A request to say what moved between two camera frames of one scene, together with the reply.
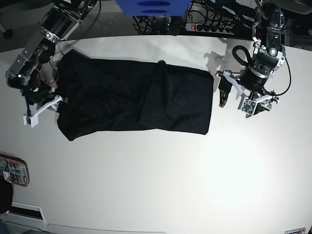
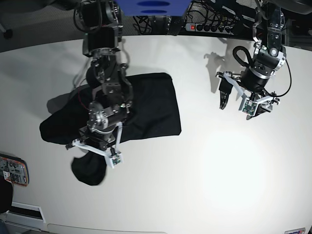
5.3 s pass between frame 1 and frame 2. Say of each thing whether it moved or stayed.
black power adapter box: stayed
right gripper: stayed
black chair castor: stayed
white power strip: stayed
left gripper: moved
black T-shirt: moved
